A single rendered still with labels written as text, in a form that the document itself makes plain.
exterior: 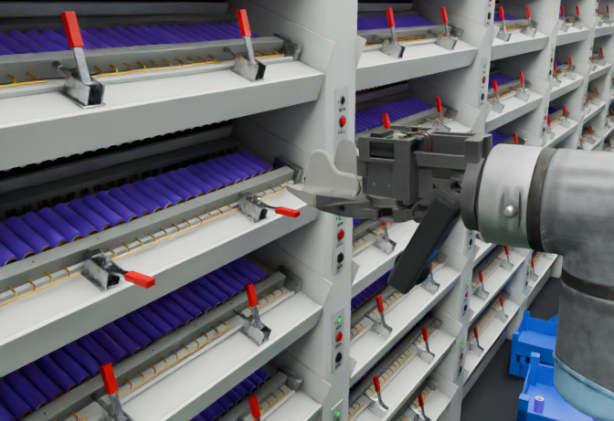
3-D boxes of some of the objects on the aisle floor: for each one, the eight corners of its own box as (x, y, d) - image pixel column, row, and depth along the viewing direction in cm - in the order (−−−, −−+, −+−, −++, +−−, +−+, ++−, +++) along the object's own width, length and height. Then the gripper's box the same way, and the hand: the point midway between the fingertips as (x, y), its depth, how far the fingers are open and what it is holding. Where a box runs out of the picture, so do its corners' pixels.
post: (460, 426, 192) (516, -253, 140) (448, 443, 185) (503, -268, 133) (400, 404, 203) (433, -235, 151) (387, 418, 196) (417, -248, 144)
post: (344, 597, 137) (366, -421, 85) (321, 631, 129) (331, -462, 77) (271, 554, 148) (252, -374, 95) (246, 584, 140) (210, -406, 88)
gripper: (507, 128, 59) (320, 118, 71) (468, 150, 51) (262, 133, 63) (504, 214, 62) (323, 190, 73) (465, 248, 53) (268, 215, 65)
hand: (307, 190), depth 68 cm, fingers open, 3 cm apart
